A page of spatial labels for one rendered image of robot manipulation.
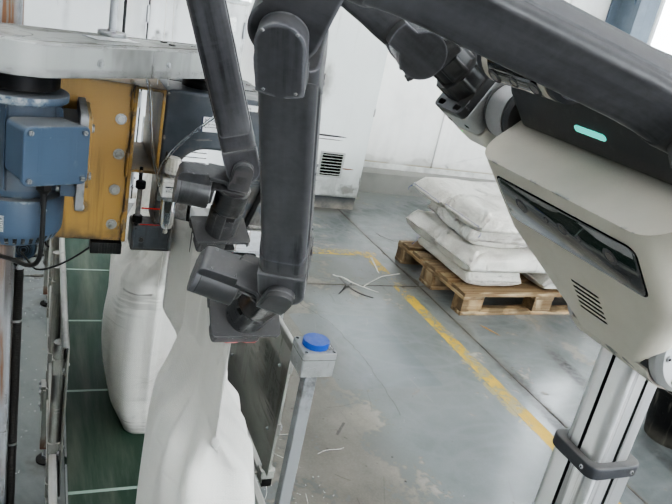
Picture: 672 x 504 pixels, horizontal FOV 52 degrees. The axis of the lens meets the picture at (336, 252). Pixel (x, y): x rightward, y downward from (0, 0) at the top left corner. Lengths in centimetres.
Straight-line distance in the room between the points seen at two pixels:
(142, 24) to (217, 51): 303
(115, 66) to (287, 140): 62
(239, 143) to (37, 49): 32
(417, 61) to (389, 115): 499
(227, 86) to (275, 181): 42
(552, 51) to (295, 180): 27
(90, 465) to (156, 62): 103
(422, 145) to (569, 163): 534
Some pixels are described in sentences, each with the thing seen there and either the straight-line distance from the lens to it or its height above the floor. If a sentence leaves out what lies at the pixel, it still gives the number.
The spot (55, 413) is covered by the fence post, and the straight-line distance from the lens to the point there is 178.
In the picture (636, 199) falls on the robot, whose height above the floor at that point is 141.
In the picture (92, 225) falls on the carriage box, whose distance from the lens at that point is 143.
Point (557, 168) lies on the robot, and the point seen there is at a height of 140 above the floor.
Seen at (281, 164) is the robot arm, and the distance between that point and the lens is 67.
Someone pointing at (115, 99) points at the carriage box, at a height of 131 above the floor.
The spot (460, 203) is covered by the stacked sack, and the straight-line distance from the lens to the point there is 409.
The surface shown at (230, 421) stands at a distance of 125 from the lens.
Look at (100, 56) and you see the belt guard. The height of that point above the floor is 140.
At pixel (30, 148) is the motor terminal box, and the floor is 127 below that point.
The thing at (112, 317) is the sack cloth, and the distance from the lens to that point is 188.
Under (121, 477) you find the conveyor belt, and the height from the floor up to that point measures 38.
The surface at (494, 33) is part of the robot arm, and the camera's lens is 55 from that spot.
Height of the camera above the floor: 156
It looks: 20 degrees down
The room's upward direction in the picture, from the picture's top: 12 degrees clockwise
